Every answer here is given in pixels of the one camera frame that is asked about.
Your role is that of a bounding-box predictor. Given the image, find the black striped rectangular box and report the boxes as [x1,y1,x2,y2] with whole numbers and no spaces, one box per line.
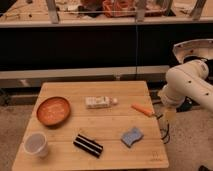
[73,134,103,158]

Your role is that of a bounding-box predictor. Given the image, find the white tube package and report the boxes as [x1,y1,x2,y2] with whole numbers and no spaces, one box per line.
[85,96,118,109]

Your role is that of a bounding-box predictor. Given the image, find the black cable on floor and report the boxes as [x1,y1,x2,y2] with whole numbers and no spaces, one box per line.
[156,112,172,145]

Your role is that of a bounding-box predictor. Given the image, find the orange ceramic bowl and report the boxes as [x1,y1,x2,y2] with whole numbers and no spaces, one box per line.
[36,97,71,126]

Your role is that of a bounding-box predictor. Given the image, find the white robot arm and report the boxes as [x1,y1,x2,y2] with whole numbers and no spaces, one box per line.
[158,60,213,123]

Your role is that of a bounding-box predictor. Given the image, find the orange crate on shelf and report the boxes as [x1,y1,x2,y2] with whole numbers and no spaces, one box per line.
[102,0,135,17]

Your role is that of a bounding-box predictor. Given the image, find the wooden table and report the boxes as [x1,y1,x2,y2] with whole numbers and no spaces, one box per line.
[12,81,169,171]

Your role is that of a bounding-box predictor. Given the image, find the blue sponge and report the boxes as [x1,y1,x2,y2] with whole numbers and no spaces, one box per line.
[121,127,144,148]

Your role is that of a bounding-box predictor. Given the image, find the clear plastic cup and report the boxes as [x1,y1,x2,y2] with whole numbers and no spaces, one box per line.
[23,132,48,157]

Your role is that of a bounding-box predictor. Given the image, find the orange marker pen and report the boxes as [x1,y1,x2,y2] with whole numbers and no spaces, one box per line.
[131,104,154,117]

